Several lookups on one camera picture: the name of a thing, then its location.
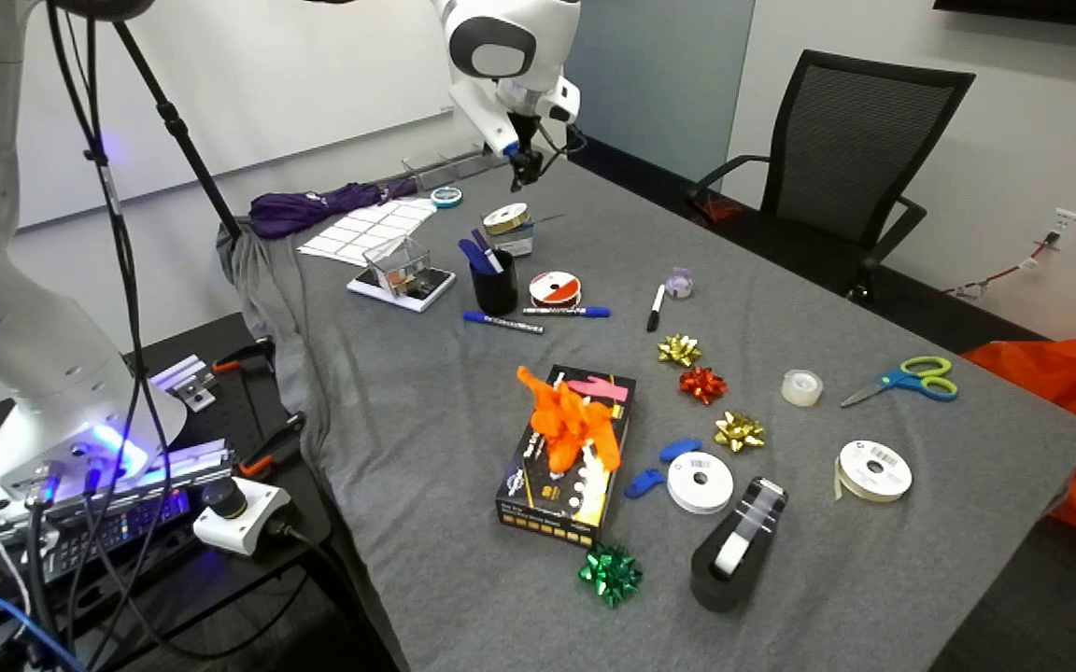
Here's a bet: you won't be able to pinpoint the black cardboard box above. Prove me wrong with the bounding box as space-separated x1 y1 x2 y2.
494 361 637 554

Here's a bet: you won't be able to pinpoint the black mesh office chair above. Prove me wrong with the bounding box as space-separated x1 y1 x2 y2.
685 47 977 310

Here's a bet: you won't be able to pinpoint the blue pen with white barrel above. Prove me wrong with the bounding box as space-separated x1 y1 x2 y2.
519 304 616 322

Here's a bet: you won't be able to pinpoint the white emergency stop box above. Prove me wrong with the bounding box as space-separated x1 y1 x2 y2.
192 473 296 561

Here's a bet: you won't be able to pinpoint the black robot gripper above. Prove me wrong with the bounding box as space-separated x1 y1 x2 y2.
504 103 588 190

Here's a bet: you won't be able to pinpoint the black camera tripod stand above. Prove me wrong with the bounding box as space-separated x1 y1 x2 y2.
106 10 251 248

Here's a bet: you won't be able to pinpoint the red gift bow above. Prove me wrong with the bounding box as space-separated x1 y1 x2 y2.
676 361 733 408

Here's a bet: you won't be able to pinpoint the black and white marker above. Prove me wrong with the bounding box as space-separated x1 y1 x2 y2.
641 281 674 337

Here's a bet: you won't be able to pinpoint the blue cable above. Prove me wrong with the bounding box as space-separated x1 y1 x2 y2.
0 557 85 672

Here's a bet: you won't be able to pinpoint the purple ribbon bundle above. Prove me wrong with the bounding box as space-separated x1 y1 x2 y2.
248 174 423 244

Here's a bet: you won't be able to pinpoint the orange ribbon bow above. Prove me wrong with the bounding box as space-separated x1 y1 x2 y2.
512 361 629 478

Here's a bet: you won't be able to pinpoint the blue pen with silver tip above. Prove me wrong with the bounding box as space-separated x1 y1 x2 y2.
461 306 550 340

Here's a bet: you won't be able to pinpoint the black pen cup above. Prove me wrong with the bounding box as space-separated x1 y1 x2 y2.
472 248 522 322

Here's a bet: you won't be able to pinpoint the black wall screen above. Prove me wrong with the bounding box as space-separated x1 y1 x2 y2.
931 0 1076 34

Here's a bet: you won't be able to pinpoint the clear plastic container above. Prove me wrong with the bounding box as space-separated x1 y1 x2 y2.
482 203 559 263

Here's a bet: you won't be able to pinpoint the small gold gift bow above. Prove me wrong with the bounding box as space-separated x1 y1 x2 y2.
655 330 706 375

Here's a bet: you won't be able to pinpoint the white spool with cream ribbon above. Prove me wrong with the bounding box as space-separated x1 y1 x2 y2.
828 437 918 508

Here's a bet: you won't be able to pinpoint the white wall whiteboard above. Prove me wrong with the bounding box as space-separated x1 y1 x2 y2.
11 0 461 235

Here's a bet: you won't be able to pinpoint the silver metal bracket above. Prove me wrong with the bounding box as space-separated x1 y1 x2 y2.
143 350 219 414

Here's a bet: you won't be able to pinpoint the clear plastic holder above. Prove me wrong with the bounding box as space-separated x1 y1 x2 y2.
359 240 428 300

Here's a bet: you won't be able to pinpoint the gray tablecloth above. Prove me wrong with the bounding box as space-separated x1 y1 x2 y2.
215 134 1076 672

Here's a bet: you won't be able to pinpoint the blue marker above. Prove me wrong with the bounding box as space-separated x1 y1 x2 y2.
472 223 512 271
457 235 497 281

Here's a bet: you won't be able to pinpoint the silver robot controller box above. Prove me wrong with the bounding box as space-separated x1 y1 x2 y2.
0 434 234 581

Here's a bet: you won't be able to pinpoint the thin wall cable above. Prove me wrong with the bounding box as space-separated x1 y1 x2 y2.
946 228 1063 304

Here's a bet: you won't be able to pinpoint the large gold gift bow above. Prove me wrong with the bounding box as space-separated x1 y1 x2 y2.
708 408 769 459

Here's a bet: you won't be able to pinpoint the white flat tray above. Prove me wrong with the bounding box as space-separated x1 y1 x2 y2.
345 258 461 317

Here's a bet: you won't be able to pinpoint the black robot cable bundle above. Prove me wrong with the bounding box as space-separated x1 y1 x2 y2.
46 0 188 499

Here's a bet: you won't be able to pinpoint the blue plastic clip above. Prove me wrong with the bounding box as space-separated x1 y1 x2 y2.
616 463 667 504
655 434 706 468

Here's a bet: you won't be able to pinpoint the black power cable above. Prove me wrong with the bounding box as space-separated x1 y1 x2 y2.
266 519 410 672

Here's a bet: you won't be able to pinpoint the blue and green scissors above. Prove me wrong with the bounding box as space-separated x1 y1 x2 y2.
837 350 963 414

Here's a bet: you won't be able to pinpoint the green gift bow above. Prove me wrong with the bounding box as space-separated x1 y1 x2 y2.
574 541 647 611

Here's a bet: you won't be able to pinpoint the pink paper strip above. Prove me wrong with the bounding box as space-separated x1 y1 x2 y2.
563 375 632 408

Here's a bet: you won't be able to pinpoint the black tape dispenser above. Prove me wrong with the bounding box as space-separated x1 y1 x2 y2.
686 469 792 616

